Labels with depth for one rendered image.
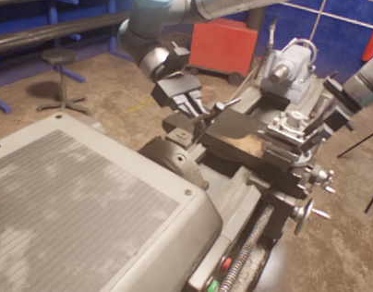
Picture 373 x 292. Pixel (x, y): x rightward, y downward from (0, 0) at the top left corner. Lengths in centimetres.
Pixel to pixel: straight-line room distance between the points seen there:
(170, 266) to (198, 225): 9
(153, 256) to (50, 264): 15
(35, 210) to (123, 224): 15
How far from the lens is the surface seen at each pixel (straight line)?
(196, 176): 84
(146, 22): 74
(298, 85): 212
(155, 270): 48
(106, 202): 53
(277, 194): 142
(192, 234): 53
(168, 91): 70
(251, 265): 160
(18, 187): 59
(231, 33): 405
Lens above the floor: 174
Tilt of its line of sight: 36 degrees down
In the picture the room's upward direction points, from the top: 9 degrees clockwise
